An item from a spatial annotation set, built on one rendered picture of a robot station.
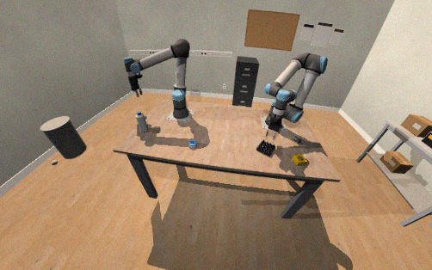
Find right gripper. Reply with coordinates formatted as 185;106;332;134
127;72;142;97

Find white bottle with blue cap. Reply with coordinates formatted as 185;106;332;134
136;112;148;132

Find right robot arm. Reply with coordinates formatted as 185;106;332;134
124;39;190;119

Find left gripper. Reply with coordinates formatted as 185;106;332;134
265;107;286;140

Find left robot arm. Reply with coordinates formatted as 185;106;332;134
265;53;328;125

